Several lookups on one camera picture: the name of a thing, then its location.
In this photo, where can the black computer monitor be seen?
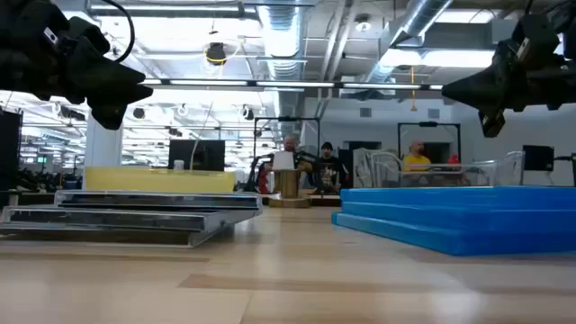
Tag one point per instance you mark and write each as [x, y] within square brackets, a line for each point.
[202, 155]

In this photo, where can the small white cup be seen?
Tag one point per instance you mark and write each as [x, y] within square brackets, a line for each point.
[178, 164]

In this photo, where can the silver ventilation duct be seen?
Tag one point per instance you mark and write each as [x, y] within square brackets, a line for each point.
[281, 36]
[418, 18]

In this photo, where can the long LED light bar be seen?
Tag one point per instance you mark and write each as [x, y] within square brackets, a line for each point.
[292, 84]

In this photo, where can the clear plastic bin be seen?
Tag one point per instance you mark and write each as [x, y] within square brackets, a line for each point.
[495, 173]

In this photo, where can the brass spool with white tag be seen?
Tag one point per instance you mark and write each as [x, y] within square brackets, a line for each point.
[289, 184]

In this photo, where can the clear jewel case black tray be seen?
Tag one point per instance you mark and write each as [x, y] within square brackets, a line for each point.
[157, 200]
[112, 219]
[90, 237]

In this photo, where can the person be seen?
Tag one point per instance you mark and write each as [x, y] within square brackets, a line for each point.
[453, 159]
[328, 171]
[290, 144]
[416, 159]

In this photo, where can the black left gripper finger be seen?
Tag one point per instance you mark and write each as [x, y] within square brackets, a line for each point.
[110, 112]
[108, 78]

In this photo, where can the small black monitor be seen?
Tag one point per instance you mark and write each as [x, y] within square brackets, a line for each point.
[538, 157]

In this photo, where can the black aluminium rig frame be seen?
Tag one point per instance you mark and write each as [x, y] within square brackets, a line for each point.
[324, 201]

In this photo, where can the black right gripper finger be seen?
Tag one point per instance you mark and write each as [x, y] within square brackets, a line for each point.
[517, 90]
[491, 123]

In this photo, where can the black background station frame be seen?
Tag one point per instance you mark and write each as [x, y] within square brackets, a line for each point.
[288, 119]
[427, 123]

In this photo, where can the black cabinet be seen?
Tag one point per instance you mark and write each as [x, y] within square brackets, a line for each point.
[345, 171]

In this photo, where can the white building pillar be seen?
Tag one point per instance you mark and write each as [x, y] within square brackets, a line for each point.
[103, 144]

